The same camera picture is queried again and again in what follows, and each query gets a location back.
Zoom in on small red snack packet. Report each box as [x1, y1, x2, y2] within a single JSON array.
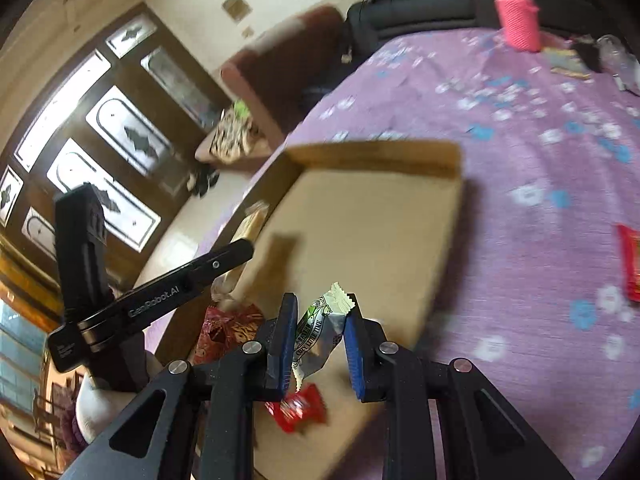
[[264, 382, 328, 433]]

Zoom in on black pouch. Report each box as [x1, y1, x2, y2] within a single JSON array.
[[570, 37, 603, 73]]

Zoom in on pile of patterned clothes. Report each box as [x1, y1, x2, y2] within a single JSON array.
[[210, 100, 256, 161]]

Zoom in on wall switch plate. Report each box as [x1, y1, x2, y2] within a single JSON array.
[[222, 0, 249, 23]]

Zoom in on shallow cardboard box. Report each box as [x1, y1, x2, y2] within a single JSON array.
[[150, 140, 463, 480]]

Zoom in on thin book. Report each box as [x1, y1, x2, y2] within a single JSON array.
[[542, 47, 593, 81]]

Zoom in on beige snack packet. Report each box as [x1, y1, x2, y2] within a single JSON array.
[[210, 200, 273, 311]]

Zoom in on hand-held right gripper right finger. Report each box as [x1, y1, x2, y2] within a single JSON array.
[[344, 307, 576, 480]]

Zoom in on brown armchair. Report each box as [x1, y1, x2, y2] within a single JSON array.
[[195, 5, 351, 171]]

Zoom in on clear plastic bottle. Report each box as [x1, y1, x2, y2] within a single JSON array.
[[595, 34, 640, 96]]

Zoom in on dark red patterned packet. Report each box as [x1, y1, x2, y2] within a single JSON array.
[[192, 302, 265, 366]]

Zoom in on pair of dark shoes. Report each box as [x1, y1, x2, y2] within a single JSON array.
[[187, 167, 221, 196]]

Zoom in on wooden door glass panes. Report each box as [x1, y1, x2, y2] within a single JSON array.
[[0, 2, 226, 281]]

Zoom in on green white candy packet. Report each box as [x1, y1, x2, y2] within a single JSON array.
[[292, 282, 357, 391]]

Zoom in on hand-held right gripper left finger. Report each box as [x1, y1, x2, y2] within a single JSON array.
[[62, 292, 301, 480]]

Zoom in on purple floral bedsheet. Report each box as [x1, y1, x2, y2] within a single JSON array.
[[192, 25, 640, 480]]

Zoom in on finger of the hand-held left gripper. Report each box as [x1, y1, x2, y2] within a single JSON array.
[[192, 239, 255, 288]]

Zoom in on black leather sofa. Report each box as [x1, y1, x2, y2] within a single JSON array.
[[345, 0, 601, 61]]

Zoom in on red packet green label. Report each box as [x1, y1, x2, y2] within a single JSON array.
[[616, 224, 640, 303]]

